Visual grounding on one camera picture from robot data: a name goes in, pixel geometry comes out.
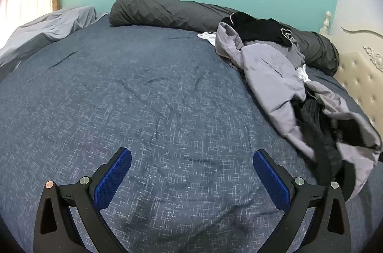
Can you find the light grey blanket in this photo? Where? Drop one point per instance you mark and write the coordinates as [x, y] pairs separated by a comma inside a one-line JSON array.
[[31, 37]]

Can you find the black garment with drawstring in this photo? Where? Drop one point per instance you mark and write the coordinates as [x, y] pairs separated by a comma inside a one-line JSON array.
[[252, 29]]

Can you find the dark grey rolled duvet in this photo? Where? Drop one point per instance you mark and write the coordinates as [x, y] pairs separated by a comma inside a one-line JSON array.
[[318, 51]]

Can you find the white garment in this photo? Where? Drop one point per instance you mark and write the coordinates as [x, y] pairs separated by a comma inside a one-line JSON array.
[[208, 36]]

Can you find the grey black zip jacket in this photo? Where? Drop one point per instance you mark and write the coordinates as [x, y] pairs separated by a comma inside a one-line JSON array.
[[317, 121]]

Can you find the blue patterned bed sheet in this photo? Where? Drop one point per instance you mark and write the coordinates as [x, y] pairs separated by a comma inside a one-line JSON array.
[[189, 119]]

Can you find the cream tufted headboard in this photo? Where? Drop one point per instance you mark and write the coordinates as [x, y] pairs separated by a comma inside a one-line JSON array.
[[360, 65]]

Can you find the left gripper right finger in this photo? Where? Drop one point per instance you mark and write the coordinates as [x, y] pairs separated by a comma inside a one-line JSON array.
[[329, 229]]

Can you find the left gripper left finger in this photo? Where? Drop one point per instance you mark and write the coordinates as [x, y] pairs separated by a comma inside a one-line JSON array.
[[55, 229]]

